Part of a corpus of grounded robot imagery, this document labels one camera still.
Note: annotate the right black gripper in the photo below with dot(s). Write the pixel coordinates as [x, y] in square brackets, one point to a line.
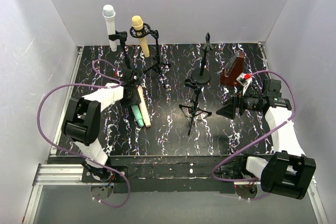
[238, 104]

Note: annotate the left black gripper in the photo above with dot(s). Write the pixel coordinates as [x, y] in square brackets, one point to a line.
[131, 98]

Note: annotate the green microphone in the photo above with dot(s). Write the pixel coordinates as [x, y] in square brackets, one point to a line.
[137, 114]

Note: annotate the black tripod clip stand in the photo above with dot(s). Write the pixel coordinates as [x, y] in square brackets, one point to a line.
[194, 110]

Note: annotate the black round base holder stand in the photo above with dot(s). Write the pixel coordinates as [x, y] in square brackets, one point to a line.
[122, 37]

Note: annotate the black tripod shock mount stand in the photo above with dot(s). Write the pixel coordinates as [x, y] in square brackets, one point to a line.
[159, 65]

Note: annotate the large yellow microphone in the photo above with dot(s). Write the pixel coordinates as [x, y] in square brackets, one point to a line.
[138, 31]

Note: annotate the white microphone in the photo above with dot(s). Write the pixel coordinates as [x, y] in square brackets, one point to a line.
[109, 14]

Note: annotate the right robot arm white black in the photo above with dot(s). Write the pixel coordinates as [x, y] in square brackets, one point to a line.
[288, 172]

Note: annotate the black round base clip stand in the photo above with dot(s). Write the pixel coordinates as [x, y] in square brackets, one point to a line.
[201, 75]

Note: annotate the pink microphone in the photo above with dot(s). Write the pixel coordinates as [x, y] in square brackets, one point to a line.
[143, 108]

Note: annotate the brown box in holder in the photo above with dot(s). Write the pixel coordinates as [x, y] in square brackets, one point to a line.
[233, 68]

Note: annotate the black front mounting base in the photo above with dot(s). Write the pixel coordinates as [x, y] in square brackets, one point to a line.
[177, 173]

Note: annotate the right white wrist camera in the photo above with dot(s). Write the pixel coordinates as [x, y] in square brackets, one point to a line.
[245, 80]

